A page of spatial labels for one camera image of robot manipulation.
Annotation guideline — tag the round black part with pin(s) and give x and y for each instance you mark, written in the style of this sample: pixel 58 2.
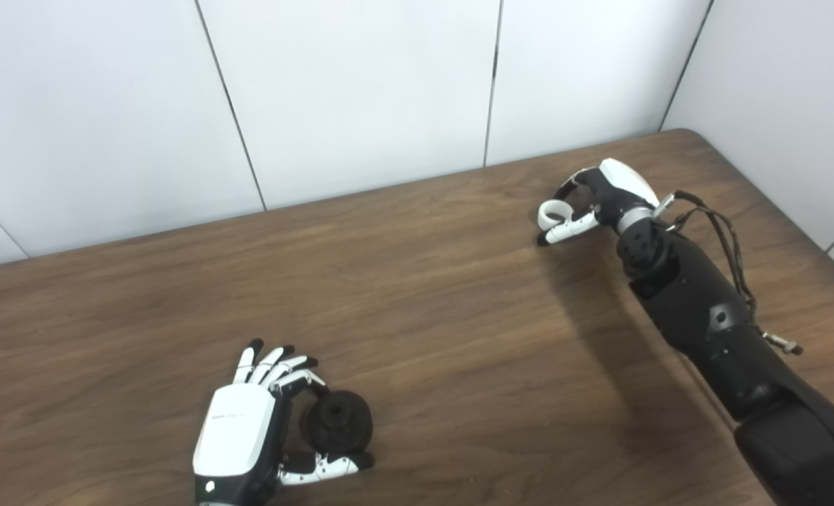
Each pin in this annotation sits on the round black part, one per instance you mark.
pixel 339 421

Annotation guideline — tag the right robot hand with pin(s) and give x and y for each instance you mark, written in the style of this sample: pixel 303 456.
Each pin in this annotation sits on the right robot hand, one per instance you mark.
pixel 603 193

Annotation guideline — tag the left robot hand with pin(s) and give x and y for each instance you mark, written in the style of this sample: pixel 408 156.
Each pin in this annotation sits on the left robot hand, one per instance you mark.
pixel 244 429

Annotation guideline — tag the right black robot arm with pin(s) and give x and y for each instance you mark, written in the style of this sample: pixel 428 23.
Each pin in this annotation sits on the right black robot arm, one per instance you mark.
pixel 726 330

